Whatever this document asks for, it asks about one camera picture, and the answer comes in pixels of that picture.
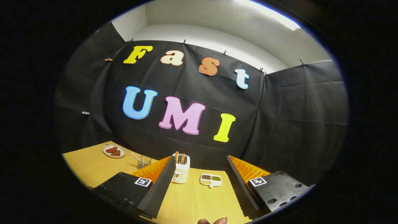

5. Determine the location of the wooden table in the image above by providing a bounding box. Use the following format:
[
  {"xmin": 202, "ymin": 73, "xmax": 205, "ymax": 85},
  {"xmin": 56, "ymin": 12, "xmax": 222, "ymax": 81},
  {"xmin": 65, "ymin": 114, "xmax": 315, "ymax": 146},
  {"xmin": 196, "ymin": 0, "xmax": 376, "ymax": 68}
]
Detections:
[{"xmin": 62, "ymin": 141, "xmax": 254, "ymax": 224}]

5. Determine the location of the white divided bean dish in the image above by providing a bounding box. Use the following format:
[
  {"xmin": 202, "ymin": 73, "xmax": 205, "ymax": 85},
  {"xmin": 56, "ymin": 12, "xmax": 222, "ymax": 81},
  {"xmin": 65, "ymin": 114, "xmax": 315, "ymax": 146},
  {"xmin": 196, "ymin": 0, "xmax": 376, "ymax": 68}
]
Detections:
[{"xmin": 200, "ymin": 174, "xmax": 223, "ymax": 189}]

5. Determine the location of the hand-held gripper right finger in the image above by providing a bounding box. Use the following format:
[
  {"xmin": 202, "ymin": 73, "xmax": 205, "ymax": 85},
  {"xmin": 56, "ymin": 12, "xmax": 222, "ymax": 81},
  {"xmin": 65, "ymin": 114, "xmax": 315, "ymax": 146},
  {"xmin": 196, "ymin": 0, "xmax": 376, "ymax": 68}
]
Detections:
[{"xmin": 224, "ymin": 155, "xmax": 316, "ymax": 220}]

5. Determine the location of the white toaster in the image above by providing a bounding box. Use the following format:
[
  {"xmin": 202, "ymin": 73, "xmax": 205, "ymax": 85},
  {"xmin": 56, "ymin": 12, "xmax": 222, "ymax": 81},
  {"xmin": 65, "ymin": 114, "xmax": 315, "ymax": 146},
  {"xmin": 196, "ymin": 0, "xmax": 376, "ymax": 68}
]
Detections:
[{"xmin": 170, "ymin": 152, "xmax": 191, "ymax": 184}]

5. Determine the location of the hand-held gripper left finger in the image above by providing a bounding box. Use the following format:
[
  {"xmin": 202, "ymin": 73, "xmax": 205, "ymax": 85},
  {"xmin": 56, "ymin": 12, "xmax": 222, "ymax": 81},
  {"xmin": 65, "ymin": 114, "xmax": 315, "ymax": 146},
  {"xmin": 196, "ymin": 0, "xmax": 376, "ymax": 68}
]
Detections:
[{"xmin": 89, "ymin": 156, "xmax": 177, "ymax": 220}]

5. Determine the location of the white round plate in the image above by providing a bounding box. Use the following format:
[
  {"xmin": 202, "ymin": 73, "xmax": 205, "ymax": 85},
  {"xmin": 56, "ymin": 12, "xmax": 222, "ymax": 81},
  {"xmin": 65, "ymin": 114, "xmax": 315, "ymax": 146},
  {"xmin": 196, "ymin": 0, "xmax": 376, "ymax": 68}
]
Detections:
[{"xmin": 102, "ymin": 144, "xmax": 126, "ymax": 159}]

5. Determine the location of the wire mesh holder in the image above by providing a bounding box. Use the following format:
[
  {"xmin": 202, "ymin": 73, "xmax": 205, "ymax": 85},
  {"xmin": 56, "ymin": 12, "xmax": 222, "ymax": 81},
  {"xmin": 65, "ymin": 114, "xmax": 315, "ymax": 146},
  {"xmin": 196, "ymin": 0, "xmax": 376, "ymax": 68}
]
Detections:
[{"xmin": 137, "ymin": 155, "xmax": 152, "ymax": 170}]

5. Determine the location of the black backdrop cloth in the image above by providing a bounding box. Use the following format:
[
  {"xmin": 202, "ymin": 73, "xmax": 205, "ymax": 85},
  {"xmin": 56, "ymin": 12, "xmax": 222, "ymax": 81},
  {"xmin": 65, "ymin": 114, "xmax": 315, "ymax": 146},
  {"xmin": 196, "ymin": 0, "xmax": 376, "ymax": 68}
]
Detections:
[{"xmin": 54, "ymin": 22, "xmax": 349, "ymax": 187}]

